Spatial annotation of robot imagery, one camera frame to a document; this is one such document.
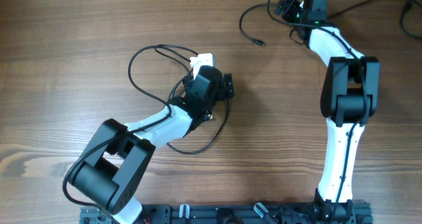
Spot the black USB cable bundle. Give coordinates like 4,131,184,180
166,97,231,155

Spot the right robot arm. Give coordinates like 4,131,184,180
274,0,380,223

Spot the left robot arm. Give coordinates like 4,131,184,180
63,65,234,223

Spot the right camera black cable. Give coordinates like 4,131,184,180
266,0,370,223

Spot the camera black cable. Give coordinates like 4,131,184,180
266,0,370,223
61,44,200,224

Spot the left camera black cable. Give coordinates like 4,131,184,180
61,44,200,224

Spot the black base frame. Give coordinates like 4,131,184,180
78,200,373,224

